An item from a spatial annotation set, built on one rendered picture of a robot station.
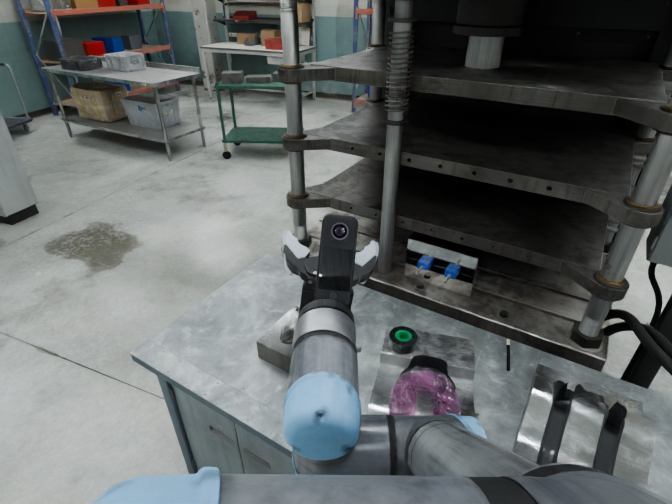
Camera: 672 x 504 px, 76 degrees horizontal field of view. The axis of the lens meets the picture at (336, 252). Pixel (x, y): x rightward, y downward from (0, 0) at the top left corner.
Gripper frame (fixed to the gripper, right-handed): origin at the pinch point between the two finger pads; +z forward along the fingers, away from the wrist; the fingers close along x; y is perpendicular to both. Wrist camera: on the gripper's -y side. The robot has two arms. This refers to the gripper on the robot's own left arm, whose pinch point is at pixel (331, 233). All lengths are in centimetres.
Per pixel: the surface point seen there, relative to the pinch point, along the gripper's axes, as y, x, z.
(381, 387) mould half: 55, 20, 17
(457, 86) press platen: -12, 37, 81
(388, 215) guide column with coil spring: 37, 25, 83
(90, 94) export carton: 127, -298, 495
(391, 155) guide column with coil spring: 14, 21, 83
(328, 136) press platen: 17, -1, 104
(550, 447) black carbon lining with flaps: 50, 58, 0
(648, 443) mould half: 43, 77, -1
